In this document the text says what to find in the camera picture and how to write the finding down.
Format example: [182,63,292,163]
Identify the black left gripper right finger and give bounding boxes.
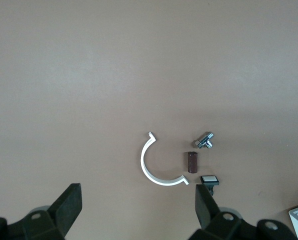
[195,184,298,240]

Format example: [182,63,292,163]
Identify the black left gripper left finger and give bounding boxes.
[0,183,83,240]

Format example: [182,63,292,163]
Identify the black square white-faced button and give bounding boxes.
[200,175,220,197]

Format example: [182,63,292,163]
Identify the dark brown cylinder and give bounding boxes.
[187,151,199,174]

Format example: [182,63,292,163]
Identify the chrome metal tee fitting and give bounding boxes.
[190,130,215,150]

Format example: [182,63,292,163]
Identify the white curved plastic clamp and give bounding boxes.
[140,131,190,186]

